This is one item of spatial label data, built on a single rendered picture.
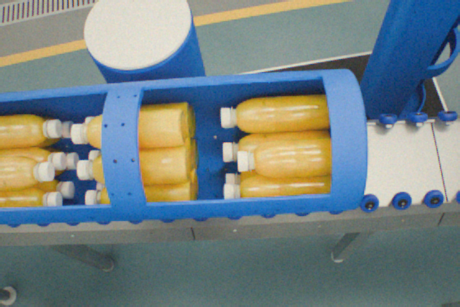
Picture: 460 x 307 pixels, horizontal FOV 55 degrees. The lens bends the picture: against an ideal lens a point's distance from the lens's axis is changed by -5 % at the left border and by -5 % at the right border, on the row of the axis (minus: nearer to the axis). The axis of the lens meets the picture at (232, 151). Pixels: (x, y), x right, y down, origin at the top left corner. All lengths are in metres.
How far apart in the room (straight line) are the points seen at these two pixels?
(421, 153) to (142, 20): 0.76
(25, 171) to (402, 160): 0.84
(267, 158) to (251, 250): 1.16
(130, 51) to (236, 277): 1.14
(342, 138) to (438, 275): 1.36
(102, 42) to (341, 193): 0.70
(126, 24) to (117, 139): 0.45
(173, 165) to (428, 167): 0.61
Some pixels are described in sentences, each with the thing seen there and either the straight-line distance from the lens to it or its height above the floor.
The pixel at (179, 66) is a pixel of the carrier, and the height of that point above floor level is 0.97.
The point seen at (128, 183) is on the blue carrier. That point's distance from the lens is 0.85.
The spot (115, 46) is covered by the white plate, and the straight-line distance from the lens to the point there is 1.19.
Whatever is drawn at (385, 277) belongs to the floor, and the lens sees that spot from 2.04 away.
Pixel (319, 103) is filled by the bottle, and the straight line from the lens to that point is 0.93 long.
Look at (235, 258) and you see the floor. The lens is 1.99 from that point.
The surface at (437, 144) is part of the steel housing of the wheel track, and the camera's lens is 1.20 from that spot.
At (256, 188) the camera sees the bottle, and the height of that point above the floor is 1.11.
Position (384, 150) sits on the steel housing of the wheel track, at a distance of 1.15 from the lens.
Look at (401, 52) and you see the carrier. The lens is 1.63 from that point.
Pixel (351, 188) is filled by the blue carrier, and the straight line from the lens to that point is 0.85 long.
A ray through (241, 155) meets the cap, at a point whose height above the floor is 1.14.
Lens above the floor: 1.96
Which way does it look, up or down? 68 degrees down
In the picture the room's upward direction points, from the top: 10 degrees counter-clockwise
